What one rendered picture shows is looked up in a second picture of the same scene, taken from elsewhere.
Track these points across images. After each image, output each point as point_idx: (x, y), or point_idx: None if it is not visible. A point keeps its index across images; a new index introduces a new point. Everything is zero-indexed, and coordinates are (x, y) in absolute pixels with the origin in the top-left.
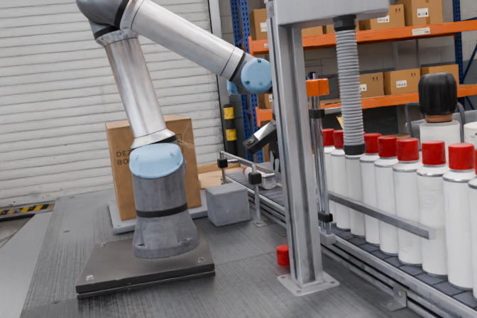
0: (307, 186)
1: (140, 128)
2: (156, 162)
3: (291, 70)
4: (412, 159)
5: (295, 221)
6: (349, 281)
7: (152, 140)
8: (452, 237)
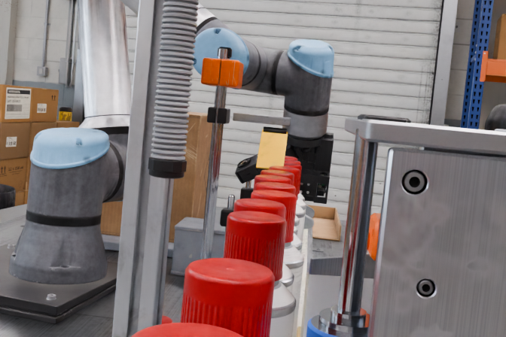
0: (147, 221)
1: (89, 105)
2: (52, 147)
3: (160, 32)
4: None
5: (117, 270)
6: None
7: (95, 125)
8: None
